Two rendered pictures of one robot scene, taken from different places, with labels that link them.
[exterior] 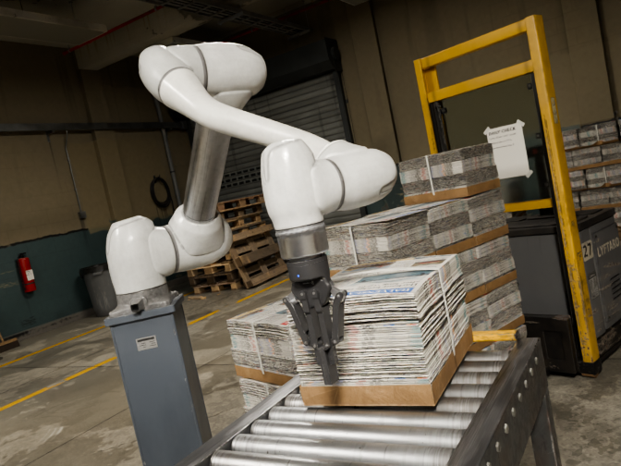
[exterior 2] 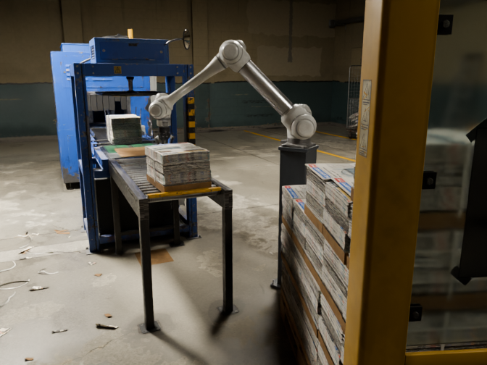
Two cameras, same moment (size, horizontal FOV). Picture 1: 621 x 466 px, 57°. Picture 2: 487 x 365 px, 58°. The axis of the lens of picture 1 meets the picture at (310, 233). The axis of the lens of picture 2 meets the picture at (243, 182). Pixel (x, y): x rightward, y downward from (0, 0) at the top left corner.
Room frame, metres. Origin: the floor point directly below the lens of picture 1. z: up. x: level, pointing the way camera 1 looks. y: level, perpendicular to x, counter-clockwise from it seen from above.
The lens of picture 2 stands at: (3.09, -2.04, 1.45)
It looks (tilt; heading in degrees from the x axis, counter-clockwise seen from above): 14 degrees down; 125
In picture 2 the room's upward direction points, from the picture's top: straight up
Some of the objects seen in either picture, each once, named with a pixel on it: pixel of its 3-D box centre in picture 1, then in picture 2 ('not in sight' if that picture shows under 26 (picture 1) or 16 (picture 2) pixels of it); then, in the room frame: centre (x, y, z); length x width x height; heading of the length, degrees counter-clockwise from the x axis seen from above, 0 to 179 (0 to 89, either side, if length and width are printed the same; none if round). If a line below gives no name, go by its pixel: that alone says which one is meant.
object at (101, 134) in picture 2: not in sight; (117, 139); (-0.95, 1.23, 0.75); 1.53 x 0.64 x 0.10; 148
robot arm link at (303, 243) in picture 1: (302, 241); (163, 122); (1.03, 0.02, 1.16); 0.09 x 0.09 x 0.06
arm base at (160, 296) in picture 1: (142, 298); (296, 141); (1.72, 0.54, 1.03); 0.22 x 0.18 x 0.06; 4
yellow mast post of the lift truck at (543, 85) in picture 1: (559, 192); (374, 330); (2.86, -1.27, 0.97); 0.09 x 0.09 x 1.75; 40
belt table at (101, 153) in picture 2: not in sight; (134, 155); (0.02, 0.64, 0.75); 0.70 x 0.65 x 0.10; 148
